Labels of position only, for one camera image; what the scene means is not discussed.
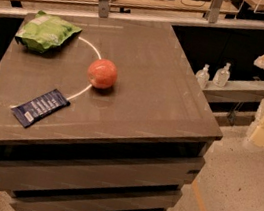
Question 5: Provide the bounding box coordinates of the green rice chip bag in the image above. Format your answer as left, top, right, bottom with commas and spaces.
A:
15, 11, 81, 53

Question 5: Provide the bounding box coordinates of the red apple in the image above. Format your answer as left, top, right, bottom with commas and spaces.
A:
87, 59, 118, 89

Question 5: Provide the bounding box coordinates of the clear sanitizer bottle right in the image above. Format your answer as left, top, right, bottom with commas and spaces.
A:
212, 62, 231, 87

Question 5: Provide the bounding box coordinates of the clear sanitizer bottle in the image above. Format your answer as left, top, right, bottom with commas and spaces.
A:
212, 62, 231, 87
195, 64, 209, 89

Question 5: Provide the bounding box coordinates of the clear sanitizer bottle left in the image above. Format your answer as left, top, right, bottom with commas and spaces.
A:
195, 64, 209, 89

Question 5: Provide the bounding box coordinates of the grey drawer cabinet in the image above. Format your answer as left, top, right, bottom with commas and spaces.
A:
0, 140, 210, 211

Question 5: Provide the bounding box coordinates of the blue snack bar wrapper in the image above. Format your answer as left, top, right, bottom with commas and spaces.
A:
11, 89, 70, 128

